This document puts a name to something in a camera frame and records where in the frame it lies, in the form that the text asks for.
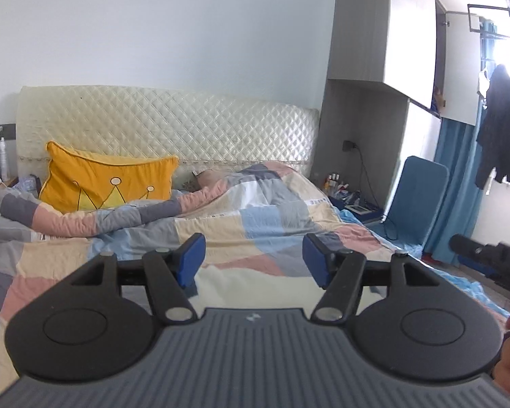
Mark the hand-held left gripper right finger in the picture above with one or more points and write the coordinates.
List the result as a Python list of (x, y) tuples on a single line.
[(316, 263)]

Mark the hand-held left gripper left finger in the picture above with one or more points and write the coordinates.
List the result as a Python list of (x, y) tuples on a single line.
[(191, 259)]

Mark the dark hanging clothes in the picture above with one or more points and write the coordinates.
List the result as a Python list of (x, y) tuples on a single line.
[(501, 127)]

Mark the light blue bed sheet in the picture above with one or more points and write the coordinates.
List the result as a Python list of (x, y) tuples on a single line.
[(463, 280)]

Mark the bedside table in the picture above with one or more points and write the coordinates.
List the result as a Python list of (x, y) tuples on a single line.
[(357, 208)]

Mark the patchwork checked quilt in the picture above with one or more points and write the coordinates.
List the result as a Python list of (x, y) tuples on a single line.
[(255, 216)]

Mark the blue curtain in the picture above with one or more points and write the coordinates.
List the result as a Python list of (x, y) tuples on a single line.
[(454, 187)]

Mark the group of small bottles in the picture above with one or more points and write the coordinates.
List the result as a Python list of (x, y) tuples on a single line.
[(336, 182)]

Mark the blue chair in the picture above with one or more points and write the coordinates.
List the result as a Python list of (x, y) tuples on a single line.
[(416, 199)]

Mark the yellow crown-print pillow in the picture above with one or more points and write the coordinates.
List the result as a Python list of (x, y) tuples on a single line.
[(106, 182)]

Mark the black plug charger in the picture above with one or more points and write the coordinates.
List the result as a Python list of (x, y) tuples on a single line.
[(349, 145)]

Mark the cream quilted headboard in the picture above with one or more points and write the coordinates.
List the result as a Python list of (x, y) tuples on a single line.
[(174, 127)]

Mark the white wardrobe door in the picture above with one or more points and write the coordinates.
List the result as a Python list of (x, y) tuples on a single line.
[(459, 63)]

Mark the white bottle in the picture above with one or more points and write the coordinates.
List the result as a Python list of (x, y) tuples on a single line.
[(2, 157)]

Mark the grey white wall cabinet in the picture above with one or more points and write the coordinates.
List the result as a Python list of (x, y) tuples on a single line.
[(365, 72)]

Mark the grey wall socket panel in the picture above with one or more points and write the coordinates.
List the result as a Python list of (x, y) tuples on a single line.
[(4, 131)]

